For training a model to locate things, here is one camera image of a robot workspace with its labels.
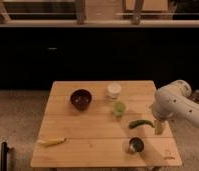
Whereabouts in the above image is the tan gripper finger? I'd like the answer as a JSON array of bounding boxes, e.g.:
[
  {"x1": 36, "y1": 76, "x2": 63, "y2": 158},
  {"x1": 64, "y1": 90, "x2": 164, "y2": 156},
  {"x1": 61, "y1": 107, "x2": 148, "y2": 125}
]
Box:
[{"x1": 154, "y1": 120, "x2": 166, "y2": 135}]

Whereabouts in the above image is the green pepper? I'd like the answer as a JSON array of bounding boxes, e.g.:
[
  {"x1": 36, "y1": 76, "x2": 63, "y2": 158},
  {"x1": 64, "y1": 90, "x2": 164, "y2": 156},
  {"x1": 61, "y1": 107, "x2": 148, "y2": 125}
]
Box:
[{"x1": 128, "y1": 120, "x2": 154, "y2": 129}]

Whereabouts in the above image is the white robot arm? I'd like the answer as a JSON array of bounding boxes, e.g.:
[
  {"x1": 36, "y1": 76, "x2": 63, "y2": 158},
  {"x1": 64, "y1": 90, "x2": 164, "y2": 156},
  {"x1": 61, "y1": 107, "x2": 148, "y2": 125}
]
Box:
[{"x1": 152, "y1": 80, "x2": 199, "y2": 128}]

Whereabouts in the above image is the dark purple bowl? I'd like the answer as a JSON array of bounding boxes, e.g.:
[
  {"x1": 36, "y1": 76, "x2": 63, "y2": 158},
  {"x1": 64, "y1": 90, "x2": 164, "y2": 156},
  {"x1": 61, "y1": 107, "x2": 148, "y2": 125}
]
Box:
[{"x1": 70, "y1": 89, "x2": 92, "y2": 110}]

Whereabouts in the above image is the dark metal cup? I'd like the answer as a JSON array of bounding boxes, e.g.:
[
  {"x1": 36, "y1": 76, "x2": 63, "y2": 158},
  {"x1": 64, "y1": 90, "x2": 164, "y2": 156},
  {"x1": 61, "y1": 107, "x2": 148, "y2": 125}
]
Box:
[{"x1": 127, "y1": 137, "x2": 144, "y2": 154}]

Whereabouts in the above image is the green cup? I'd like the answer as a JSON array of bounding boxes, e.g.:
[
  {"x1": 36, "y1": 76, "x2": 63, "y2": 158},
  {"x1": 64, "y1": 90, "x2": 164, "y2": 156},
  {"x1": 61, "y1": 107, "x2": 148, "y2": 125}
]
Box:
[{"x1": 112, "y1": 101, "x2": 126, "y2": 117}]

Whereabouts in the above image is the wooden table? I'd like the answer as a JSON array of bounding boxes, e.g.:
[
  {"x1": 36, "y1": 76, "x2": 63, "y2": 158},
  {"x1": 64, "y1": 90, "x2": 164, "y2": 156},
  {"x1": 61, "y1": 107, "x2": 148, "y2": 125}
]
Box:
[{"x1": 31, "y1": 81, "x2": 182, "y2": 168}]

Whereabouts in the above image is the white lidded jar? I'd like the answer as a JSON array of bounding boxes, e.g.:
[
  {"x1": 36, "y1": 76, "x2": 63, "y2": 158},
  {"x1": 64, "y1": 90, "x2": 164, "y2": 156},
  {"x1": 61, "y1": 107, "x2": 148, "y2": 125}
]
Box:
[{"x1": 107, "y1": 83, "x2": 121, "y2": 99}]

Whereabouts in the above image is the black post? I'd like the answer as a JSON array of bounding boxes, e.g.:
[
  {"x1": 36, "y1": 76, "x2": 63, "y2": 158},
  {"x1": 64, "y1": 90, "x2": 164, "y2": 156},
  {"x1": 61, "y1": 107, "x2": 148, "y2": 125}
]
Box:
[{"x1": 0, "y1": 142, "x2": 9, "y2": 171}]

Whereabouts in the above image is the wooden railing frame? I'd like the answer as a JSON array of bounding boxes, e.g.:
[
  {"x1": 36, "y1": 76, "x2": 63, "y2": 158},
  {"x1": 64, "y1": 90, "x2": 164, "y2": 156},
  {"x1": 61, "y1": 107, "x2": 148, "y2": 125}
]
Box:
[{"x1": 0, "y1": 0, "x2": 199, "y2": 28}]

